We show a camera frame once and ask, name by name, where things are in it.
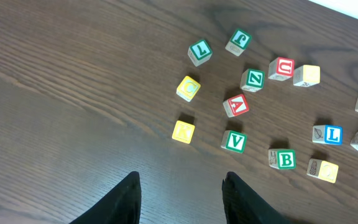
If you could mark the green B block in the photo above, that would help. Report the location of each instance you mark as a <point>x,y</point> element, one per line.
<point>282,158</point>

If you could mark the blue L block middle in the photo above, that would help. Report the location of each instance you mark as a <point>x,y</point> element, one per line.
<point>327,134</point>

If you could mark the green J block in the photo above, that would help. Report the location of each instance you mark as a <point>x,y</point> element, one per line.
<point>238,42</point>

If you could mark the yellow block left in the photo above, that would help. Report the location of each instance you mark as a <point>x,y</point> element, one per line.
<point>188,88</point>

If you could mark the green Z block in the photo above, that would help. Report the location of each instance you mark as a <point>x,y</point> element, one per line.
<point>252,80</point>

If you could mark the yellow S block upper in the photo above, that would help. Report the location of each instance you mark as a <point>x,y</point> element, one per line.
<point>307,75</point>

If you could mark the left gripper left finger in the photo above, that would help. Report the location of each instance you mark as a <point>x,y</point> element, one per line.
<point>121,205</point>

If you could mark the red C block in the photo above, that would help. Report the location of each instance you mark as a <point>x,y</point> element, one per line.
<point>281,69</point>

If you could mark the yellow O block lower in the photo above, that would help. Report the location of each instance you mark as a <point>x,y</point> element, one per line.
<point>322,170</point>

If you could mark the green L block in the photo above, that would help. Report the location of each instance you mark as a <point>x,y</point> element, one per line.
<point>199,52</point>

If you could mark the green V block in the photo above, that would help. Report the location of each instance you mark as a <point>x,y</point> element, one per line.
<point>234,141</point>

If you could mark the yellow K block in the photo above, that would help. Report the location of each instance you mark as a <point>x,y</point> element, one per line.
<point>183,132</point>

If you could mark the red A block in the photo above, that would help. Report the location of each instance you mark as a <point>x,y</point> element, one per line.
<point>236,105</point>

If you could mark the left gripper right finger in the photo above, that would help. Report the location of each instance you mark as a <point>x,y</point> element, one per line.
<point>242,205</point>

